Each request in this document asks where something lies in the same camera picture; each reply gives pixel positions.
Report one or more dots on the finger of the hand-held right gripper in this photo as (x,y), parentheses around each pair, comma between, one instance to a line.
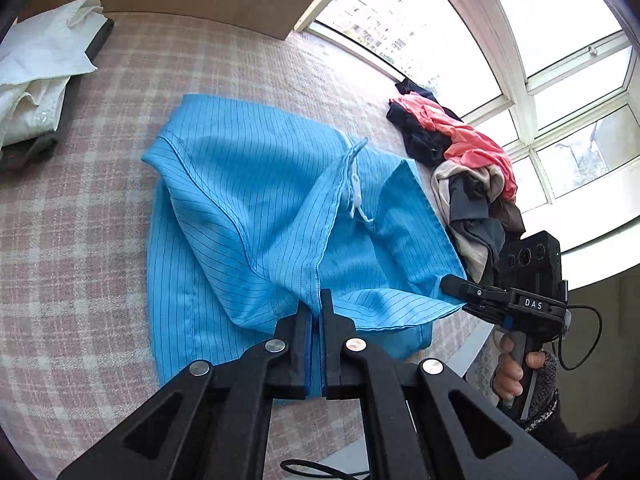
(465,289)
(492,314)

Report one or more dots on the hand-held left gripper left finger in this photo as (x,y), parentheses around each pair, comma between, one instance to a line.
(306,340)

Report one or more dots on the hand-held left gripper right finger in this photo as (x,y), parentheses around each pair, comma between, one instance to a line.
(326,345)

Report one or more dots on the blue striped jacket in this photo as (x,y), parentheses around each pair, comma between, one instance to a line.
(240,220)

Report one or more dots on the person's right forearm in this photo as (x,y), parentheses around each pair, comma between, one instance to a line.
(575,435)

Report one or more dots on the person's right hand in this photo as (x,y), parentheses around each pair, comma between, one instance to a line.
(506,375)

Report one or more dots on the beige knit sweater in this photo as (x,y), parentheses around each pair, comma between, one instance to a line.
(467,250)

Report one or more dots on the dark grey crumpled garment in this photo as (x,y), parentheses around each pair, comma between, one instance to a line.
(475,200)

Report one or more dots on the pink garment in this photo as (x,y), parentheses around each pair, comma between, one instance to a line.
(470,142)

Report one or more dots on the dark grey folded garment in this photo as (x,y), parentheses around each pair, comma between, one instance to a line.
(100,40)

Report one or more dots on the white folded shirt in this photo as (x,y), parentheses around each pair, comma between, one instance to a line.
(35,55)

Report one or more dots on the white window frame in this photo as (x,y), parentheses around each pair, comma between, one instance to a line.
(505,50)

